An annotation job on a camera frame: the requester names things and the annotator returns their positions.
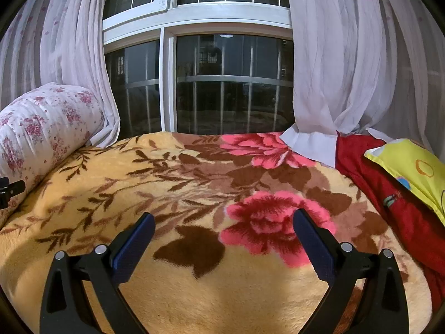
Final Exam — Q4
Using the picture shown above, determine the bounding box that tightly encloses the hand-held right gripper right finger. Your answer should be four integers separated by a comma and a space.
293, 209, 409, 334

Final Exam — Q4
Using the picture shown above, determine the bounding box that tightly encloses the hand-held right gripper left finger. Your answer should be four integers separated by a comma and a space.
40, 212, 156, 334

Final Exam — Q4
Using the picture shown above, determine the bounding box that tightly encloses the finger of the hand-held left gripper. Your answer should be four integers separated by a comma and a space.
0, 177, 26, 210

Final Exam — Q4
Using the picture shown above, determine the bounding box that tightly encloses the floral rolled quilt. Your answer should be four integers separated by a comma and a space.
0, 82, 106, 228

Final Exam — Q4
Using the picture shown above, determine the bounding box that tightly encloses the red cloth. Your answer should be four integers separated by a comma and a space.
335, 130, 445, 301

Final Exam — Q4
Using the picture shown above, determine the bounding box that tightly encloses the orange floral blanket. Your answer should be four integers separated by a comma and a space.
0, 131, 433, 334

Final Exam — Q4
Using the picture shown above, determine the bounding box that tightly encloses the yellow printed pillow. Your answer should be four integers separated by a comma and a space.
363, 138, 445, 225

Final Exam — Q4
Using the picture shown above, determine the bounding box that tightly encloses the left white sheer curtain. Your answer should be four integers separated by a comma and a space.
0, 0, 121, 148

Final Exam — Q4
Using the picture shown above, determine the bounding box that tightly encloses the white sheer curtain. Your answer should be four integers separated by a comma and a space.
0, 0, 121, 148
281, 0, 445, 168

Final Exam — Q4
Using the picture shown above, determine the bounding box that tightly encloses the metal window railing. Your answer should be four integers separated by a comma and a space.
104, 0, 296, 133

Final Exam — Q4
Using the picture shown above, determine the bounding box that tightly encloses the right white sheer curtain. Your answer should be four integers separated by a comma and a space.
281, 0, 445, 168

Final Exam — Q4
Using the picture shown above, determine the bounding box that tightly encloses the white window frame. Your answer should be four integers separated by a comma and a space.
102, 0, 296, 136

